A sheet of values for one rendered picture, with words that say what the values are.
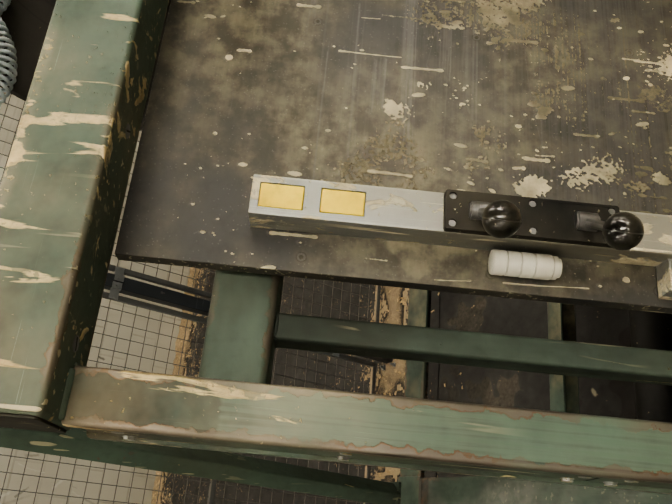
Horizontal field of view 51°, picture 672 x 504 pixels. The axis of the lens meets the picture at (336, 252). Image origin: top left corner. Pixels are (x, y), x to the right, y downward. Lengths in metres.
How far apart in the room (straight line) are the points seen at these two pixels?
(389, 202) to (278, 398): 0.25
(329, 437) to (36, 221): 0.36
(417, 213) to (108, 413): 0.39
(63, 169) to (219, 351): 0.26
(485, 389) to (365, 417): 2.14
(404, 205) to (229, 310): 0.24
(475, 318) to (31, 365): 2.40
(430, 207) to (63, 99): 0.42
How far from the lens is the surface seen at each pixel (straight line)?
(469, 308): 3.00
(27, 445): 1.29
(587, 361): 0.90
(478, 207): 0.80
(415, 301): 2.00
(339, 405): 0.72
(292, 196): 0.80
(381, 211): 0.80
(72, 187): 0.78
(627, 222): 0.73
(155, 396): 0.73
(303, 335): 0.84
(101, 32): 0.88
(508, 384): 2.77
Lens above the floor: 2.01
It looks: 30 degrees down
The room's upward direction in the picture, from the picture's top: 71 degrees counter-clockwise
